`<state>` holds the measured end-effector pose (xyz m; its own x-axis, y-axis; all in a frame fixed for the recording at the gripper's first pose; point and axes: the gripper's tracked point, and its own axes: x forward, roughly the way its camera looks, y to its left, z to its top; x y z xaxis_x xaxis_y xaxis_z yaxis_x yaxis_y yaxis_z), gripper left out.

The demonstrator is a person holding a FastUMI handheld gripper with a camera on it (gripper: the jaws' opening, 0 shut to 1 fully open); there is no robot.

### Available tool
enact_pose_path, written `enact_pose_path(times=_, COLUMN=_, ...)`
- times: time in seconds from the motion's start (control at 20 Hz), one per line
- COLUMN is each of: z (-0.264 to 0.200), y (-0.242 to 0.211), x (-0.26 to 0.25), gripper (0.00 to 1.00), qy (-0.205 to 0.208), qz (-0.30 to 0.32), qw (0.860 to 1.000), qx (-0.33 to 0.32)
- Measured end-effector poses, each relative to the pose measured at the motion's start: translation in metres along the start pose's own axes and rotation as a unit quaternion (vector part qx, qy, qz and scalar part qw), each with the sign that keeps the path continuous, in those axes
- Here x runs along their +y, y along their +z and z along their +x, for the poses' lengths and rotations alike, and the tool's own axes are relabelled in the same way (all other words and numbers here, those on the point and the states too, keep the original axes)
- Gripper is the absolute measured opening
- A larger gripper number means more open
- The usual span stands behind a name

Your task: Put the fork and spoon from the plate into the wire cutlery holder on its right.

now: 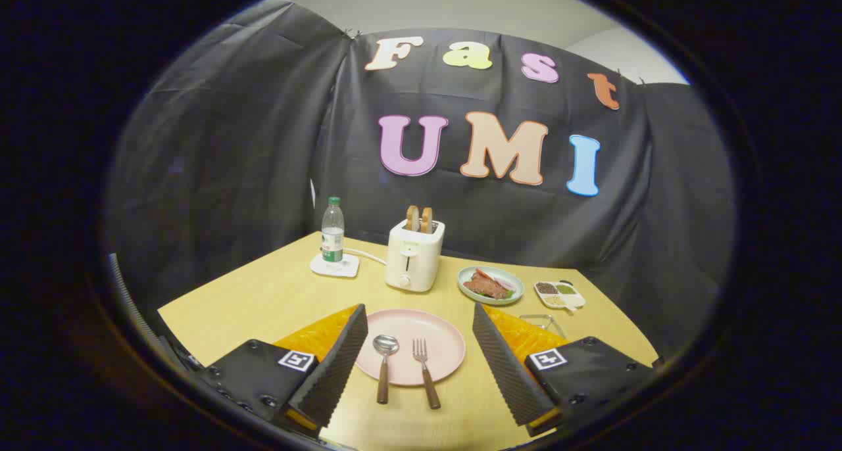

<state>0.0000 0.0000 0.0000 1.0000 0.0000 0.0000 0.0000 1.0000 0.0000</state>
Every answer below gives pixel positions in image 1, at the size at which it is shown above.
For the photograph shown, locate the light green plate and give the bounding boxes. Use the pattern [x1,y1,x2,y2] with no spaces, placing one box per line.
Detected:
[457,266,525,306]

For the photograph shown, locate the pink plate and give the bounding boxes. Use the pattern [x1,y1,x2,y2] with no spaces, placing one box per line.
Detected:
[355,308,466,387]

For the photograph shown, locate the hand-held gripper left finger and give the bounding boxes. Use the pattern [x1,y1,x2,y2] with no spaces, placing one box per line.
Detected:
[197,303,369,439]

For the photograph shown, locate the wooden handled metal fork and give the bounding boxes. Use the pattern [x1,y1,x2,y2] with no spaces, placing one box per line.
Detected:
[412,338,441,410]

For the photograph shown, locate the white divided condiment dish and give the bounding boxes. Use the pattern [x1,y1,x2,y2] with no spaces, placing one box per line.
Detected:
[533,280,586,312]

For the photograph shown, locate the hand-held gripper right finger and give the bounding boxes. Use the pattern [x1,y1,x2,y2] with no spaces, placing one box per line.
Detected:
[472,301,658,439]

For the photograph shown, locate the white power cable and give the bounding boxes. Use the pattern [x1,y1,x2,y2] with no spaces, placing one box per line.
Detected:
[343,247,387,266]

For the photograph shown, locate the metal wire cutlery basket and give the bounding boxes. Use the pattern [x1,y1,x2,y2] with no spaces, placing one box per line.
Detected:
[520,314,566,340]

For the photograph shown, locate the black backdrop cloth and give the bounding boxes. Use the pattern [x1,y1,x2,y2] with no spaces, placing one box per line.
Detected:
[105,0,736,366]

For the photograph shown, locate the clear plastic water bottle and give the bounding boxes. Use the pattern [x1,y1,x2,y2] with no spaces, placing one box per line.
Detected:
[321,197,345,271]

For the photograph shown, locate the wooden handled metal spoon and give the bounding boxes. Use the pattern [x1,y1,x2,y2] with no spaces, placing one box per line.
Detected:
[372,335,400,405]

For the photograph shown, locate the brown meat slice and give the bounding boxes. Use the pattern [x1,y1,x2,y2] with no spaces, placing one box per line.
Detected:
[463,272,510,300]

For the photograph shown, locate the white square coaster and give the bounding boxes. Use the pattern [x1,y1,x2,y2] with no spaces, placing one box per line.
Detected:
[310,252,360,279]

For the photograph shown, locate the white toaster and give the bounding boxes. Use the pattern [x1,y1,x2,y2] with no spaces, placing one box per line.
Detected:
[384,218,446,293]

